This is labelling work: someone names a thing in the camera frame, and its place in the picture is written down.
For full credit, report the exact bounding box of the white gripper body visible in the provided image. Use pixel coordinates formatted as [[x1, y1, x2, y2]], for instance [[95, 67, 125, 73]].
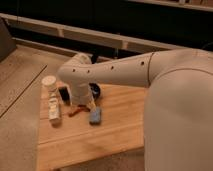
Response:
[[71, 83, 96, 109]]

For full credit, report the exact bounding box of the dark round bowl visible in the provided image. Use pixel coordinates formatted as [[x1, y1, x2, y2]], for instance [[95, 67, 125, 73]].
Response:
[[90, 83, 101, 99]]

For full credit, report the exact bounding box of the red marker pen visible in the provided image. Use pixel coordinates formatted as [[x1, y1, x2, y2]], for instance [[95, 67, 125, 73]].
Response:
[[68, 105, 90, 117]]

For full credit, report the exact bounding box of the dark chair corner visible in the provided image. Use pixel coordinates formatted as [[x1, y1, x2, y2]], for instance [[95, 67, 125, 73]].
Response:
[[0, 17, 17, 62]]

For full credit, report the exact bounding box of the white plastic bottle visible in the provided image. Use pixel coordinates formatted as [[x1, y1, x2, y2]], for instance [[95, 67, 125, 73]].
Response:
[[42, 75, 61, 127]]

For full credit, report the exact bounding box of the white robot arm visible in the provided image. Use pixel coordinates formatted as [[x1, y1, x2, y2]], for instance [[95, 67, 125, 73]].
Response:
[[58, 48, 213, 171]]

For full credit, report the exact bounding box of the black eraser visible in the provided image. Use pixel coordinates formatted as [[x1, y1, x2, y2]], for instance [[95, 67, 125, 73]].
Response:
[[59, 86, 70, 105]]

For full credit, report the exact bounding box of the blue sponge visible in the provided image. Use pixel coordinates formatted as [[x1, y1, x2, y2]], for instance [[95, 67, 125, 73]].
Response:
[[89, 107, 101, 125]]

